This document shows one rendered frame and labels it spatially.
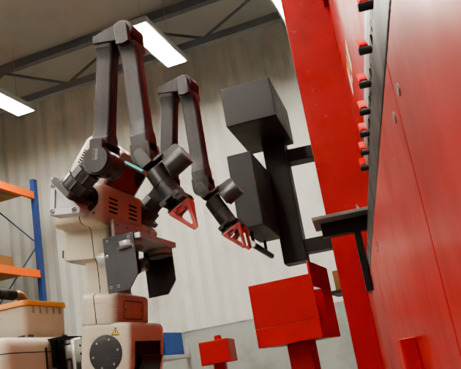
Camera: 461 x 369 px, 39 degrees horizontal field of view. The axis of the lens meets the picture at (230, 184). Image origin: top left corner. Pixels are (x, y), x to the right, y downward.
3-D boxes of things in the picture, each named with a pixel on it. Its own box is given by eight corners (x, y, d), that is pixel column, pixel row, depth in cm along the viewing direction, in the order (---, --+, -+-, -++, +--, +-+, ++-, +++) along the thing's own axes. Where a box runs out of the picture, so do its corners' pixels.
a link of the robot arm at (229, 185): (202, 191, 226) (192, 186, 218) (227, 170, 224) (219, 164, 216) (222, 217, 221) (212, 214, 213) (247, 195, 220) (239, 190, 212)
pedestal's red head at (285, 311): (282, 346, 175) (270, 280, 180) (340, 336, 170) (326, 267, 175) (258, 348, 157) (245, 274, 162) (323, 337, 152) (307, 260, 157)
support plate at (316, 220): (316, 231, 205) (315, 228, 205) (401, 214, 201) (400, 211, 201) (312, 220, 188) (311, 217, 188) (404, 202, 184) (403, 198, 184)
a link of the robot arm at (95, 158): (105, 39, 200) (88, 24, 191) (145, 31, 196) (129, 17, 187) (100, 181, 190) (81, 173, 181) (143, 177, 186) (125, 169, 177)
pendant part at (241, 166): (260, 243, 345) (248, 178, 355) (282, 238, 343) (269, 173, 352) (238, 229, 303) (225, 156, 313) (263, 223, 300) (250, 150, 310)
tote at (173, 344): (130, 364, 553) (128, 343, 559) (184, 355, 539) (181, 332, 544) (109, 367, 520) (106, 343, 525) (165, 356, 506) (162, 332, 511)
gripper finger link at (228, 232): (257, 241, 213) (241, 220, 216) (251, 239, 206) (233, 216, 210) (241, 255, 214) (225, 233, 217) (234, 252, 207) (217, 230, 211)
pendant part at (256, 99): (271, 270, 348) (244, 122, 372) (317, 261, 343) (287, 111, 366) (249, 258, 300) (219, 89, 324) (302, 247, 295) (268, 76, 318)
